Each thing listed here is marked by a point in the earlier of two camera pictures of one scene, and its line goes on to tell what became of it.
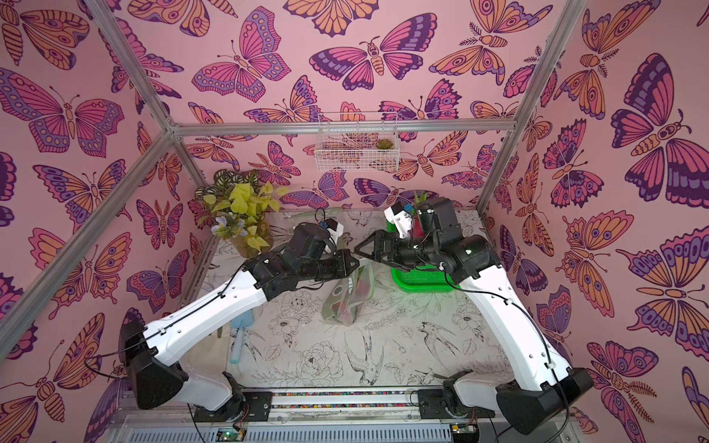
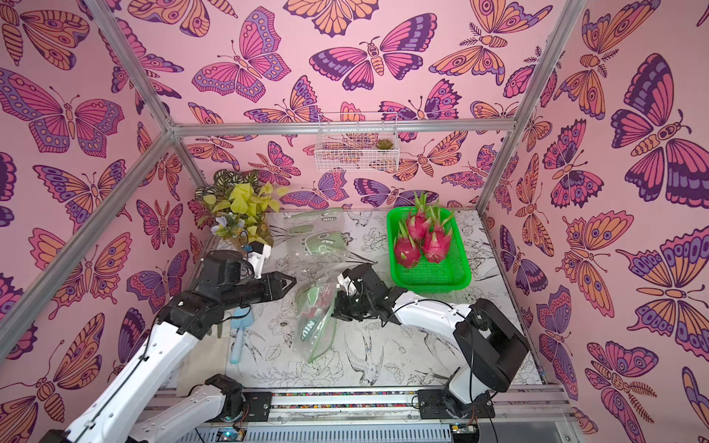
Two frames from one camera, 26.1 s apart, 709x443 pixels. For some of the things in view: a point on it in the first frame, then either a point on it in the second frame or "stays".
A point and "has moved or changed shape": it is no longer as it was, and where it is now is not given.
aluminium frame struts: x=170 y=130 stays
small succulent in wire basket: x=384 y=144 stays
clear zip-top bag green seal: x=293 y=219 has moved or changed shape
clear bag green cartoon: x=350 y=293 has moved or changed shape
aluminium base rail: x=324 y=416 stays
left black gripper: x=342 y=257 -> x=273 y=287
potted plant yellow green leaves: x=237 y=206 stays
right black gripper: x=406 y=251 -> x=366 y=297
